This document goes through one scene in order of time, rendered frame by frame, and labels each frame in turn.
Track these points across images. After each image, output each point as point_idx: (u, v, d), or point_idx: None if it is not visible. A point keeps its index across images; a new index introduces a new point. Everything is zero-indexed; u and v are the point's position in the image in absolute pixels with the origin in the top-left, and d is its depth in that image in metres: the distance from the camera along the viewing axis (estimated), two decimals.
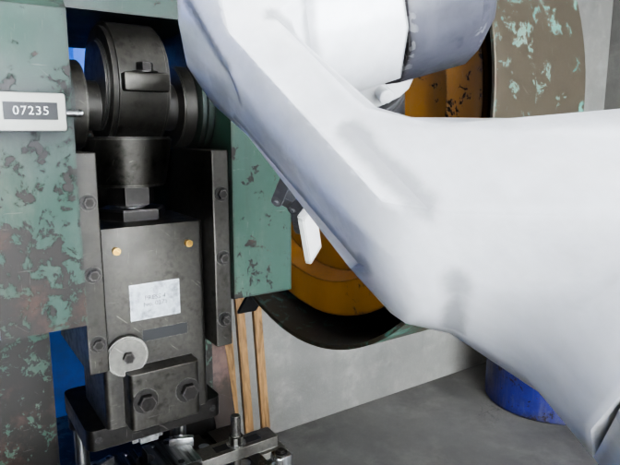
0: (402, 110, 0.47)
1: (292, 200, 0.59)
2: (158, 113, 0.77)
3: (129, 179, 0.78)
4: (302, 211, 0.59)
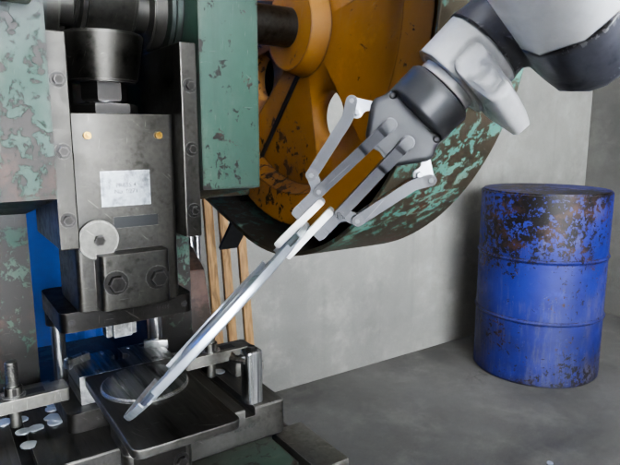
0: (408, 71, 0.58)
1: (347, 208, 0.62)
2: (127, 5, 0.80)
3: (101, 71, 0.81)
4: (333, 208, 0.62)
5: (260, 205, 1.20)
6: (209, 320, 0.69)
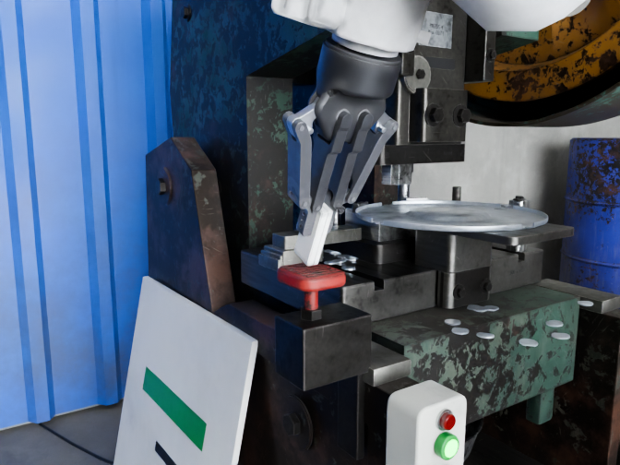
0: None
1: (314, 198, 0.59)
2: None
3: None
4: (319, 208, 0.60)
5: None
6: (439, 207, 0.94)
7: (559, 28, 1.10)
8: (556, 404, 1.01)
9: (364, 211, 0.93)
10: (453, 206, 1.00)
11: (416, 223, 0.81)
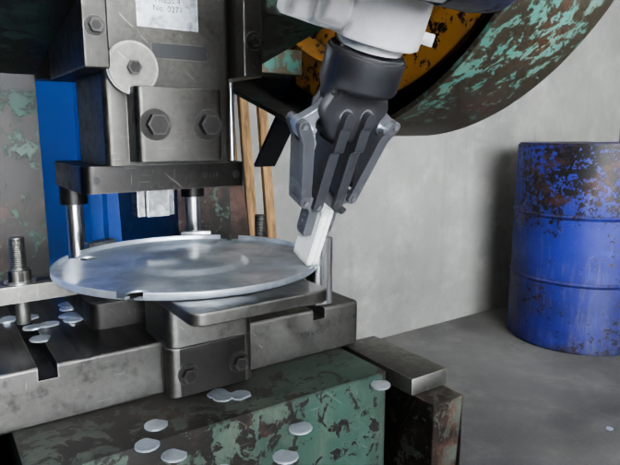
0: None
1: (315, 198, 0.59)
2: None
3: None
4: (320, 208, 0.60)
5: (425, 77, 0.78)
6: (151, 265, 0.61)
7: None
8: None
9: (235, 290, 0.53)
10: (84, 274, 0.59)
11: (287, 258, 0.66)
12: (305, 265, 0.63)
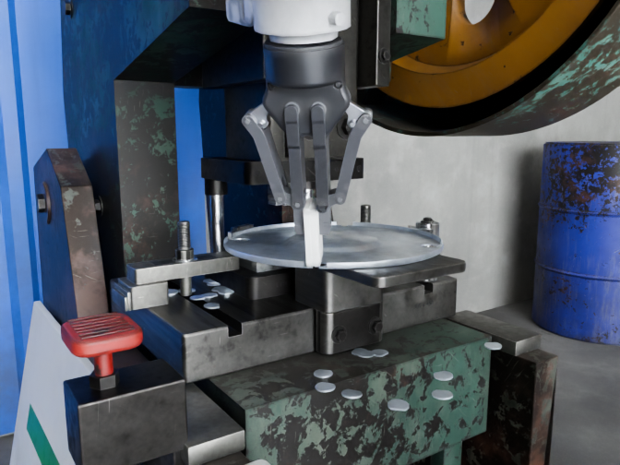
0: (344, 51, 0.52)
1: (296, 195, 0.59)
2: None
3: None
4: (305, 206, 0.60)
5: None
6: (363, 243, 0.73)
7: None
8: (472, 456, 0.88)
9: (410, 233, 0.83)
10: (381, 258, 0.67)
11: None
12: (338, 226, 0.89)
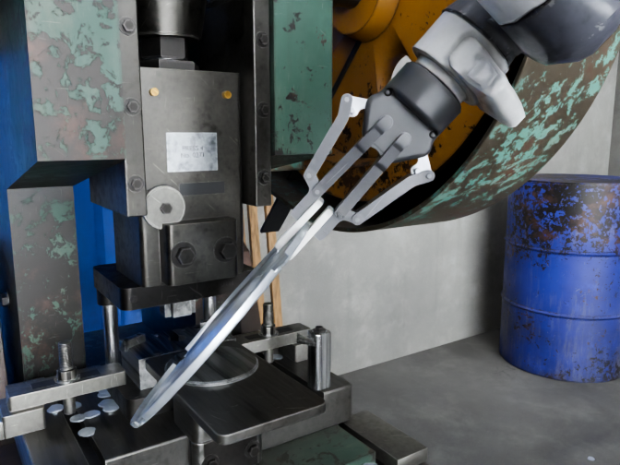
0: (401, 67, 0.58)
1: (346, 207, 0.62)
2: None
3: (165, 24, 0.75)
4: (332, 208, 0.62)
5: None
6: (249, 281, 0.65)
7: None
8: None
9: (241, 290, 0.78)
10: (289, 246, 0.63)
11: (174, 371, 0.70)
12: None
